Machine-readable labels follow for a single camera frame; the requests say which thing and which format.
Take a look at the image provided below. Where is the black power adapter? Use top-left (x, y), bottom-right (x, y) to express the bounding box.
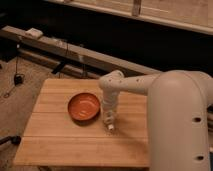
top-left (14, 74), bottom-right (23, 86)

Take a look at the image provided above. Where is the wooden shelf ledge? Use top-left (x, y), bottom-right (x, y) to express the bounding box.
top-left (47, 0), bottom-right (213, 36)

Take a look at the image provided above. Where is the black object at left edge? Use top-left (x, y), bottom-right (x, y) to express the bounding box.
top-left (0, 136), bottom-right (21, 145)

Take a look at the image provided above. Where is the orange ceramic bowl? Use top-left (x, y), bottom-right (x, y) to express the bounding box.
top-left (68, 93), bottom-right (100, 121)

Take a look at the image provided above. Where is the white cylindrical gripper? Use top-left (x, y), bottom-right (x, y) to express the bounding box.
top-left (102, 91), bottom-right (119, 124)

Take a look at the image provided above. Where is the black cable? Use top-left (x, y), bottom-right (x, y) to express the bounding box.
top-left (2, 37), bottom-right (22, 99)

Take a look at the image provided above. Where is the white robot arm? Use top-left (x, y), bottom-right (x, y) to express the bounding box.
top-left (99, 70), bottom-right (213, 171)

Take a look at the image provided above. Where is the long wooden beam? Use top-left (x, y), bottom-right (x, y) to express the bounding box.
top-left (0, 26), bottom-right (159, 75)

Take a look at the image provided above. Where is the wooden table board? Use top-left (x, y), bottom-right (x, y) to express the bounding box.
top-left (14, 79), bottom-right (149, 167)

